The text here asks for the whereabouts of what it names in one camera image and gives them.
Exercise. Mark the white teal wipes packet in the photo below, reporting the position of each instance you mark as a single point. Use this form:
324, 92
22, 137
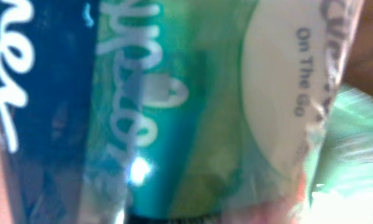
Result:
342, 190

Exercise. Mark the Kleenex tissue multipack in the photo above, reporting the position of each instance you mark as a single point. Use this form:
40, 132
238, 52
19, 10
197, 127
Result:
167, 111

